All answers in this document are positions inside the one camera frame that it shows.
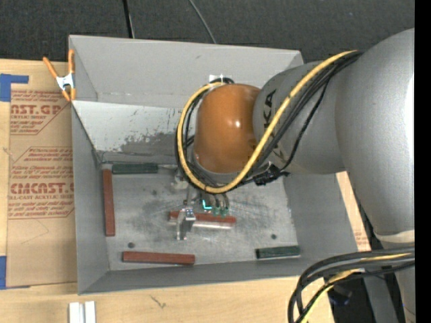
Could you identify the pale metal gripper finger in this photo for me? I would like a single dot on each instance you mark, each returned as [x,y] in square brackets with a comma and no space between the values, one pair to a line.
[179,181]
[187,219]

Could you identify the red-brown flat block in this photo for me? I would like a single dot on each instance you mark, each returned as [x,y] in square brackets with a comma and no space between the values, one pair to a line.
[108,204]
[158,258]
[215,218]

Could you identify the dark green flat block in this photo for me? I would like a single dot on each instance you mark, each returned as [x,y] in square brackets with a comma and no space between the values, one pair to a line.
[134,168]
[277,252]

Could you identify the grey metal bin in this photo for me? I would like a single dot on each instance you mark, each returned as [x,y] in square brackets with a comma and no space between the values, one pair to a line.
[141,79]

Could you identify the brown cardboard board, red print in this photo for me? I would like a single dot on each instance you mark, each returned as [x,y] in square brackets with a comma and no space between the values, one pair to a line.
[40,234]

